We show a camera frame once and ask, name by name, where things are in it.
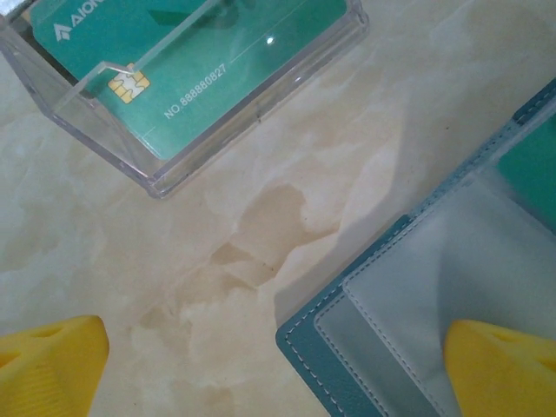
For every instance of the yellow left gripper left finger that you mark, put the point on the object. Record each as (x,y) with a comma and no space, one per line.
(48,373)

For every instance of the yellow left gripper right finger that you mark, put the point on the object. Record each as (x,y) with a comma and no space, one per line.
(504,382)

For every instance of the blue leather card holder wallet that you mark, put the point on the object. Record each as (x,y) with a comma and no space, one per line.
(313,356)

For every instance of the plain teal card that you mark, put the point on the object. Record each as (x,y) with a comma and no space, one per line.
(534,174)

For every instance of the clear acrylic card stand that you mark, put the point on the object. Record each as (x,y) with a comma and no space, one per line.
(160,182)

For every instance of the green AION chip card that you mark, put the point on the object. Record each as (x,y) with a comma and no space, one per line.
(195,87)

